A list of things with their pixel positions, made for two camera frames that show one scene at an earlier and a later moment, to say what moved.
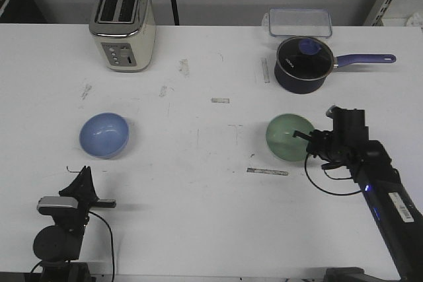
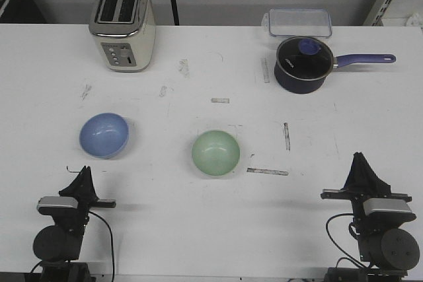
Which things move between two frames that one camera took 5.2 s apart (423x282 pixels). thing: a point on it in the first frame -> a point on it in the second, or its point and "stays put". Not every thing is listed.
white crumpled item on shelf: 414,21 stays put
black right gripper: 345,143 -> 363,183
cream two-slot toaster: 123,23 stays put
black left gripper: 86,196 stays put
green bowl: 280,139 -> 215,152
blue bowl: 104,135 stays put
